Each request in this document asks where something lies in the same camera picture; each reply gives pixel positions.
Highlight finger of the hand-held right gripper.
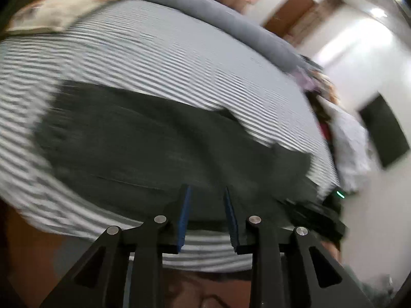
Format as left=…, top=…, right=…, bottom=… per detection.
left=283, top=199, right=325, bottom=223

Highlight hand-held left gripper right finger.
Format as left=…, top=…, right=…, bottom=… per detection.
left=224, top=185, right=375, bottom=308

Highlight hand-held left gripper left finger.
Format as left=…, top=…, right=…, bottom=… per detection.
left=40, top=185, right=193, bottom=308

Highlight dark grey pants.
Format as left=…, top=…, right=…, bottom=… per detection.
left=35, top=80, right=320, bottom=228

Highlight white cloth pile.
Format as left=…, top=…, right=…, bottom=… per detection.
left=328, top=101, right=375, bottom=193

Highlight floral clothes pile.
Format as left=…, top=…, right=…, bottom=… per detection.
left=292, top=54, right=341, bottom=106

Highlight grey white striped bed sheet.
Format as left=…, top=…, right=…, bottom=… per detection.
left=0, top=0, right=341, bottom=273

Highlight brown wooden door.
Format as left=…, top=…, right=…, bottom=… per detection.
left=263, top=0, right=317, bottom=47

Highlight grey rolled duvet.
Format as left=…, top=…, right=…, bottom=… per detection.
left=107, top=0, right=302, bottom=73

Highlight floral pillow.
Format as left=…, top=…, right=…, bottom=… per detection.
left=6, top=0, right=137, bottom=35

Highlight black wall television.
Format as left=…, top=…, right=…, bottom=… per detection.
left=358, top=92, right=410, bottom=168

